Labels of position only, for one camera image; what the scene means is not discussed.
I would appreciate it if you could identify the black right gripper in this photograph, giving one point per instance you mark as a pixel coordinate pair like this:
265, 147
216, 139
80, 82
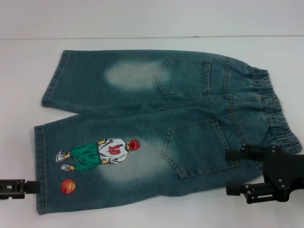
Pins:
285, 168

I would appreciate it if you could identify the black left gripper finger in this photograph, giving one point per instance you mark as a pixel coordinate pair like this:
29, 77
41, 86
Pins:
32, 186

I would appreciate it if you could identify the blue denim shorts with print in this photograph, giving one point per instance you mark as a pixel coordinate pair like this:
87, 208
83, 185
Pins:
142, 118

